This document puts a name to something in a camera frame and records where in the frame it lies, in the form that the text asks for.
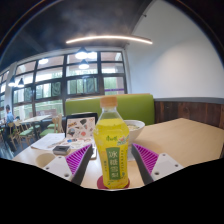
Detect white paper sheet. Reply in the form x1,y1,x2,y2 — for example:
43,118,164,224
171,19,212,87
30,132,67,152

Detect black pendant lamps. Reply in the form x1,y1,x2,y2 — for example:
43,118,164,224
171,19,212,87
8,46,98,88

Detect yellow drink bottle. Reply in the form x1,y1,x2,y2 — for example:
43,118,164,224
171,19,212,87
92,95,131,190

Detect green bench seat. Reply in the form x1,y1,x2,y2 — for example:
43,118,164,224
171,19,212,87
64,93,156,126

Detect wooden chairs with green seats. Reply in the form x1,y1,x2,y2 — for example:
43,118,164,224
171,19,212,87
0,114,64,148

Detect tablet with sticker-print cover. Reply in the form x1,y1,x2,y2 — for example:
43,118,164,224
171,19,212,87
64,112,99,140

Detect long curved ceiling light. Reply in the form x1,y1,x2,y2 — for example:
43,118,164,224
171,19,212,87
65,34,154,46

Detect white bowl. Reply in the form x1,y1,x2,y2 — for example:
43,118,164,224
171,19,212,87
123,119,146,145

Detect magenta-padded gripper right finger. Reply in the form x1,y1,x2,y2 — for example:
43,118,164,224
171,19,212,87
130,143,185,185

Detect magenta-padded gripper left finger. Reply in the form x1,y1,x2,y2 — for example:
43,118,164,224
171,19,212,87
42,143,94,186

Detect person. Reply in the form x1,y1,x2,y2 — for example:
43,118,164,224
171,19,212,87
3,104,16,127

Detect wooden dining table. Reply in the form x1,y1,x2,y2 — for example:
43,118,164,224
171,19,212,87
19,114,53,135

